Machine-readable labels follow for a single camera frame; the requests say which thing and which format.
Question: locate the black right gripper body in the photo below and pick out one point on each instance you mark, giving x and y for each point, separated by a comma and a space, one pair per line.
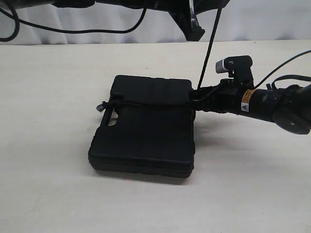
223, 98

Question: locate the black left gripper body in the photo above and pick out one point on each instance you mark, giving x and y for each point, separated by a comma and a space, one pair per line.
180, 9

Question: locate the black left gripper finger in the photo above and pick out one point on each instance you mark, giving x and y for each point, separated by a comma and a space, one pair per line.
188, 24

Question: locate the black plastic carry case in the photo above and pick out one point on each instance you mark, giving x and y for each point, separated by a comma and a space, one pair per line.
147, 128

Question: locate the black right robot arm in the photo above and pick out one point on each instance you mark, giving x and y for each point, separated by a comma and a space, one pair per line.
289, 108

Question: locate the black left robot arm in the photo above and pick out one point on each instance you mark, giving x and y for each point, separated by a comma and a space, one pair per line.
10, 7

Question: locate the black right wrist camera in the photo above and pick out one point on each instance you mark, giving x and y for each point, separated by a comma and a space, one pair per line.
238, 68

